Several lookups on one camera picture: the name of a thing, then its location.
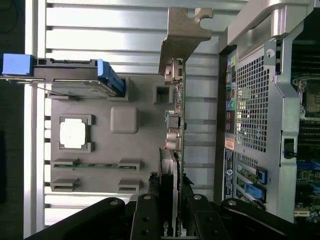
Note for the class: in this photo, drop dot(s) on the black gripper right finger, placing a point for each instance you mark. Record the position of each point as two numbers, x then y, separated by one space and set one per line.
207 222

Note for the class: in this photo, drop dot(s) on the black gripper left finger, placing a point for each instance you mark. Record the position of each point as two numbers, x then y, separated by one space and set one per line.
146 220

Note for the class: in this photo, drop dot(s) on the grey plastic parts rack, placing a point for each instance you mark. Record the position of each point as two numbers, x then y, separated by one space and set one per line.
145 150

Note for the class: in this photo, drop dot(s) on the green RAM stick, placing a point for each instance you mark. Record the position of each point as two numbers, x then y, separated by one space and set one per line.
100 165

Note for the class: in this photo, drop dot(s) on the silver CPU chip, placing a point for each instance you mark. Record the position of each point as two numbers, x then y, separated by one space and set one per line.
73 133

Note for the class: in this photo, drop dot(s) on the blue expansion slot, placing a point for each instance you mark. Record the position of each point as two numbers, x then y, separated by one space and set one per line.
310 166

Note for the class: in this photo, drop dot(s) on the open black PC case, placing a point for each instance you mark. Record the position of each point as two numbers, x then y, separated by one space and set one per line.
250 100

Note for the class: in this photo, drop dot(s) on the CPU socket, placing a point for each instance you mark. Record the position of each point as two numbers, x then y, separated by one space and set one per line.
312 97

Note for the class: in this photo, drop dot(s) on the hard disk with blue caddy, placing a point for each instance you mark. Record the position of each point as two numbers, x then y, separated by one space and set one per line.
62 67

